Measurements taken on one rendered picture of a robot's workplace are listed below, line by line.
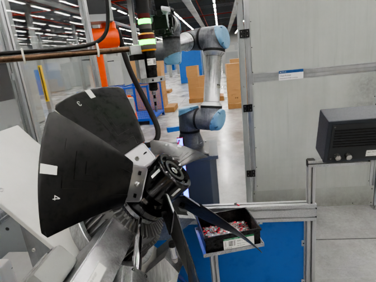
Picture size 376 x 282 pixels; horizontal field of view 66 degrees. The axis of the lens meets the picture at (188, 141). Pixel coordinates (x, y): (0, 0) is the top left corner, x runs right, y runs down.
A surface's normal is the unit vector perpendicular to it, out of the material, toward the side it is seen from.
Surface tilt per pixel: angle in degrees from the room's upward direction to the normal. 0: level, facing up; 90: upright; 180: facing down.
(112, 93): 42
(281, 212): 90
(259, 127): 90
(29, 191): 50
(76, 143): 75
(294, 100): 90
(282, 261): 90
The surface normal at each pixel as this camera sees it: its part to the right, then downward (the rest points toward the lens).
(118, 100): 0.38, -0.61
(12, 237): 0.99, -0.07
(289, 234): -0.11, 0.29
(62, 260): 0.69, -0.67
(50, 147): 0.81, -0.26
